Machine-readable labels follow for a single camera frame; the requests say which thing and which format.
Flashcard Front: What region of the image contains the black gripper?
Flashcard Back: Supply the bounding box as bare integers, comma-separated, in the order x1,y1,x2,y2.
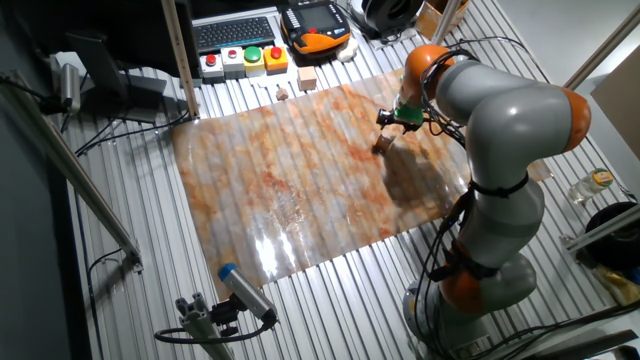
371,109,424,151

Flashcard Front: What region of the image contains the small wooden block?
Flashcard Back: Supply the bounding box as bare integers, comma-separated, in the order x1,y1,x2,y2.
373,132,397,154

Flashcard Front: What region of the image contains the green wrist flange adapter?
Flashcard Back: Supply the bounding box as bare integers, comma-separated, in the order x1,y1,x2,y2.
393,102,426,126

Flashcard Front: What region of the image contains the white lumpy object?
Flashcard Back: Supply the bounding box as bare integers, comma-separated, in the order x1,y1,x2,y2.
335,37,360,64

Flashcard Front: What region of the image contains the large wooden cube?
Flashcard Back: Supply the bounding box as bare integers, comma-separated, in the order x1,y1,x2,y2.
296,65,319,92

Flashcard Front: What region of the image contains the brown cardboard box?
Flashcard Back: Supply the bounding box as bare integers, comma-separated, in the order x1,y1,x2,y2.
413,0,471,41

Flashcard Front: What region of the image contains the black round spool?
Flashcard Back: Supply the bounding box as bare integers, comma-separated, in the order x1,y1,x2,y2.
349,0,426,41

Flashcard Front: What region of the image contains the orange black teach pendant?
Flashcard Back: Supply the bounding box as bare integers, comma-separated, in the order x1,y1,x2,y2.
279,0,353,55

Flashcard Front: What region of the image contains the orange box red button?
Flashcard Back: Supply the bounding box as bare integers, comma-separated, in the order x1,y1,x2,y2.
263,46,290,75

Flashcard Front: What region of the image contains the orange marble pattern mat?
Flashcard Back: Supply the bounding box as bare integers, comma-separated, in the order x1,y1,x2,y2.
171,69,554,302

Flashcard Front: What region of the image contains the yellow box green button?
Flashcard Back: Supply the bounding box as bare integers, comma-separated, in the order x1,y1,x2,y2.
242,45,266,78

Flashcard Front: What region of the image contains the white box red button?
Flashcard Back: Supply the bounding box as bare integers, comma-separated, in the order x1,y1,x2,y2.
220,46,246,80

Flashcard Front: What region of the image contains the black keyboard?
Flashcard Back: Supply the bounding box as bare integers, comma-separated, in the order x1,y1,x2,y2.
192,15,277,54

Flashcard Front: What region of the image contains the grey box red button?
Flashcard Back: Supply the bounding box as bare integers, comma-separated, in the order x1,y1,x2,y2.
199,52,226,84

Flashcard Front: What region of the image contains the clear bottle yellow cap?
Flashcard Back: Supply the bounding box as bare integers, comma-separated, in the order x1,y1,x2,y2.
568,168,615,206

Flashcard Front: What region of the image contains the brown cardboard panel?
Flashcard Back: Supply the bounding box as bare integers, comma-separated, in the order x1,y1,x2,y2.
589,44,640,161

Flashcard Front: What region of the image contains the black round bin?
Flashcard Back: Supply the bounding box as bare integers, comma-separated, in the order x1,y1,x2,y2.
584,201,640,271

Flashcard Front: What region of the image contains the yellow plastic bag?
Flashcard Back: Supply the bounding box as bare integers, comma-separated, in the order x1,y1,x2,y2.
592,263,640,307

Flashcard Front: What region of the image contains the black monitor stand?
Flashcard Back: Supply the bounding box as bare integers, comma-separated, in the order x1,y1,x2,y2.
64,30,169,125

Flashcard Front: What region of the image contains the short aluminium profile stand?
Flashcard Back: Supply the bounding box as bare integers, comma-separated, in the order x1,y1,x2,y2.
174,292,234,360

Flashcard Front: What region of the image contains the white adapter box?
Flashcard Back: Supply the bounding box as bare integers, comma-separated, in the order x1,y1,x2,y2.
49,51,89,76

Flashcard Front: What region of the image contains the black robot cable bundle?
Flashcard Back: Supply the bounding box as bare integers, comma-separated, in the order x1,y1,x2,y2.
409,35,551,360

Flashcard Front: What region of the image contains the silver upright post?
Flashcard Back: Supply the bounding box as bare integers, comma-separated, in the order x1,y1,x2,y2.
429,0,464,46

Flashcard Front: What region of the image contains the aluminium upright frame post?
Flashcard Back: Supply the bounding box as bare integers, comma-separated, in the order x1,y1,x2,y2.
562,4,640,94

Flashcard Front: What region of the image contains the aluminium frame rail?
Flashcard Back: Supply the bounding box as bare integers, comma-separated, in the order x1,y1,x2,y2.
564,204,640,254

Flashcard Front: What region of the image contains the silver camera blue cap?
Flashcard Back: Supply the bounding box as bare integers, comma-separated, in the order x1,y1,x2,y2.
217,262,279,324

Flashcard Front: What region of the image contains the beige upright post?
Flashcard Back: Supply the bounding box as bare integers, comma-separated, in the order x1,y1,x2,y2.
159,0,201,120

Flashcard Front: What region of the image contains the black table cable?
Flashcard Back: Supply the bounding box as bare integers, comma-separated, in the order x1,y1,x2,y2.
74,108,192,157

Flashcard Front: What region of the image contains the black camera cable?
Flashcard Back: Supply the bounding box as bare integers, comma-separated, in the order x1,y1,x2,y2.
153,314,279,346

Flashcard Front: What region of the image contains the silver cylindrical camera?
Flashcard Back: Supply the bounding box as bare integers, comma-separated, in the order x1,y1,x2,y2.
58,63,82,114

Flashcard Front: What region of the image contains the long aluminium frame bar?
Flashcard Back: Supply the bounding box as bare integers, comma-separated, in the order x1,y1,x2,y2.
0,69,145,274

